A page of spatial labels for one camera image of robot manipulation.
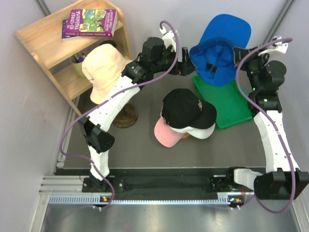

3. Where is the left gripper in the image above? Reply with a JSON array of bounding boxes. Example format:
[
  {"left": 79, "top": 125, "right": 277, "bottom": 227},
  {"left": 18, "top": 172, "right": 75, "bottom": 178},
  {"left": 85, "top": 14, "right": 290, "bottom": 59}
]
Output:
[{"left": 152, "top": 46, "right": 197, "bottom": 76}]

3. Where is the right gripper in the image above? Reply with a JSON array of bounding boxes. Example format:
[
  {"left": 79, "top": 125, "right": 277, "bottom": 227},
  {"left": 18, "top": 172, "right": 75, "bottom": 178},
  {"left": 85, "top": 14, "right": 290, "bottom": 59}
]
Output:
[{"left": 232, "top": 46, "right": 270, "bottom": 92}]

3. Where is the blue cap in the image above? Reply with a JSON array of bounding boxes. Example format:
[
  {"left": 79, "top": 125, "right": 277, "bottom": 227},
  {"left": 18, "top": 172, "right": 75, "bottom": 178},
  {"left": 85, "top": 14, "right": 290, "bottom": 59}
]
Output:
[{"left": 189, "top": 14, "right": 252, "bottom": 87}]

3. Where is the black cap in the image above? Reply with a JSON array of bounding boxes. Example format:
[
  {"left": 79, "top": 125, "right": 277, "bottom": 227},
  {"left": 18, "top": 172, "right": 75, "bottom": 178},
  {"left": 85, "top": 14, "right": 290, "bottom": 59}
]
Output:
[{"left": 161, "top": 88, "right": 217, "bottom": 130}]

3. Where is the white cap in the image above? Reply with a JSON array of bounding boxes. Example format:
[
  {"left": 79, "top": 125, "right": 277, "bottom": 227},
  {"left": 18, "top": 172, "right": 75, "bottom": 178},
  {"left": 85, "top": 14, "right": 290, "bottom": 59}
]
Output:
[{"left": 171, "top": 123, "right": 216, "bottom": 139}]

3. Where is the pink baseball cap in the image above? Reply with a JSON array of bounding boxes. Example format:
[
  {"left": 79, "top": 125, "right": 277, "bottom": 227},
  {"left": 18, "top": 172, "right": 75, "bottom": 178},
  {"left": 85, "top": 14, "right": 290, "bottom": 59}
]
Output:
[{"left": 154, "top": 118, "right": 185, "bottom": 148}]

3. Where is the cream bucket hat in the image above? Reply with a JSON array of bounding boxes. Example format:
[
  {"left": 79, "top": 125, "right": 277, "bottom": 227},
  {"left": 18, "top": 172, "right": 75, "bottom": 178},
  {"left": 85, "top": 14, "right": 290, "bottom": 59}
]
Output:
[{"left": 82, "top": 44, "right": 131, "bottom": 104}]

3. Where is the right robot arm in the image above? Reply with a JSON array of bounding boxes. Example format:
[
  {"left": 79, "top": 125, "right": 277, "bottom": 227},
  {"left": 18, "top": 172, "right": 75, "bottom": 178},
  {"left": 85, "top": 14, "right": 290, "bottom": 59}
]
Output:
[{"left": 225, "top": 47, "right": 309, "bottom": 200}]

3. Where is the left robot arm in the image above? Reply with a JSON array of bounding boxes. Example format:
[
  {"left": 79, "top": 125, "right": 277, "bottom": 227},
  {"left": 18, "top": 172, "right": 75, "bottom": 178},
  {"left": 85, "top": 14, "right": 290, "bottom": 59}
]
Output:
[{"left": 78, "top": 37, "right": 196, "bottom": 192}]

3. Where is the green plastic tray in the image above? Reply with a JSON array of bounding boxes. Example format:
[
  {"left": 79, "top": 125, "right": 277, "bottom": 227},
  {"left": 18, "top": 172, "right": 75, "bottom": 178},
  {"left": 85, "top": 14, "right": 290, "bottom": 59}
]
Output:
[{"left": 192, "top": 75, "right": 252, "bottom": 129}]

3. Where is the round wooden hat stand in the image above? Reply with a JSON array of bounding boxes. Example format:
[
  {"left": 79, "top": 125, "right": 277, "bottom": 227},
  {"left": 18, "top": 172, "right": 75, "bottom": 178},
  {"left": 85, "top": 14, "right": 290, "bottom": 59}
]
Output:
[{"left": 182, "top": 133, "right": 190, "bottom": 139}]

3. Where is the cream mannequin head stand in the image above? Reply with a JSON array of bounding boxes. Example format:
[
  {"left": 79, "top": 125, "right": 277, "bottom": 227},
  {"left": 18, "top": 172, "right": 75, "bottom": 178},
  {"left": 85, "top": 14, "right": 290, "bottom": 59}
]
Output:
[{"left": 113, "top": 103, "right": 138, "bottom": 128}]

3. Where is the purple treehouse book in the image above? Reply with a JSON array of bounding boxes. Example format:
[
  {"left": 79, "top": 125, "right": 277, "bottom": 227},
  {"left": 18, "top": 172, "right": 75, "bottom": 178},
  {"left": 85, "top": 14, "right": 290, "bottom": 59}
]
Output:
[{"left": 63, "top": 9, "right": 118, "bottom": 37}]

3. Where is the green pen cup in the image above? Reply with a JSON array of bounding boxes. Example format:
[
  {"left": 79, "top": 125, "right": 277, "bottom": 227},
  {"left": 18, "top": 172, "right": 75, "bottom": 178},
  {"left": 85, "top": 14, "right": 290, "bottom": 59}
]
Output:
[{"left": 69, "top": 52, "right": 86, "bottom": 77}]

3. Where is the wooden shelf unit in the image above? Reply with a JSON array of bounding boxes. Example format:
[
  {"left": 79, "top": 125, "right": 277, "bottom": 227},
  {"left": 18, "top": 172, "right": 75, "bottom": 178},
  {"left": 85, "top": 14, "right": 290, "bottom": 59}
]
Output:
[{"left": 15, "top": 0, "right": 132, "bottom": 115}]

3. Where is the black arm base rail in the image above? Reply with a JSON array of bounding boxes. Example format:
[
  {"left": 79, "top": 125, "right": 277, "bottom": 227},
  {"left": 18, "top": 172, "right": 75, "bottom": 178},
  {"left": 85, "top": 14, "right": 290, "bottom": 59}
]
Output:
[{"left": 82, "top": 168, "right": 252, "bottom": 201}]

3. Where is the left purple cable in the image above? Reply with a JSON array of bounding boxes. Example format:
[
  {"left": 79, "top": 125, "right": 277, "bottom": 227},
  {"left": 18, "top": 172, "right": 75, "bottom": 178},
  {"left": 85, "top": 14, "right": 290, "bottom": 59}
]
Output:
[{"left": 59, "top": 20, "right": 181, "bottom": 211}]

